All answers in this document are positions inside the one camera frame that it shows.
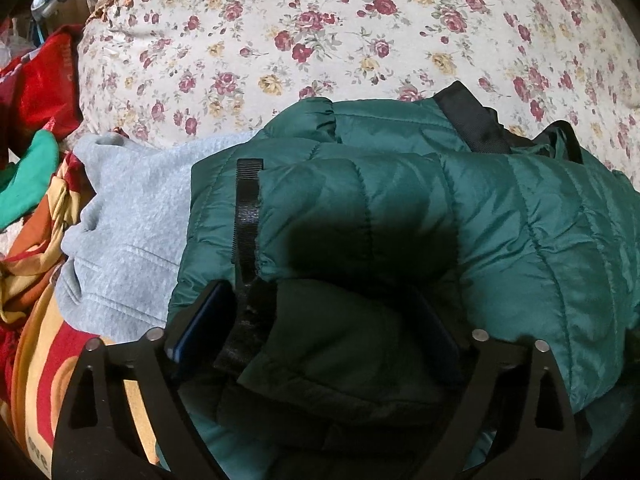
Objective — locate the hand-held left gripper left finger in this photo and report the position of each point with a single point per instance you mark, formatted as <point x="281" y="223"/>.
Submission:
<point x="200" y="322"/>

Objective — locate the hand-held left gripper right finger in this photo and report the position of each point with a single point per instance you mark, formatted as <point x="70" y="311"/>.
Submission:
<point x="442" y="345"/>

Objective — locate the green quilted puffer jacket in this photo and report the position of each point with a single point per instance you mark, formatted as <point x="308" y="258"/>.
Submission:
<point x="450" y="220"/>

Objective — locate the light grey fleece garment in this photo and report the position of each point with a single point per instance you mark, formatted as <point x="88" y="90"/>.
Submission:
<point x="125" y="240"/>

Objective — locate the rose printed yellow blanket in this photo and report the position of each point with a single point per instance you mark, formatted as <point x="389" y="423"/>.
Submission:
<point x="40" y="350"/>

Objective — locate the bright green garment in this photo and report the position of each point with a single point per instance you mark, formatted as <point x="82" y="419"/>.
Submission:
<point x="25" y="180"/>

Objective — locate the red cloth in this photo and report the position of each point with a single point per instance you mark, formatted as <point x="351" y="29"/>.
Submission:
<point x="40" y="85"/>

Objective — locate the floral print quilt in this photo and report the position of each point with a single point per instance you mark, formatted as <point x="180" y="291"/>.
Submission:
<point x="350" y="35"/>

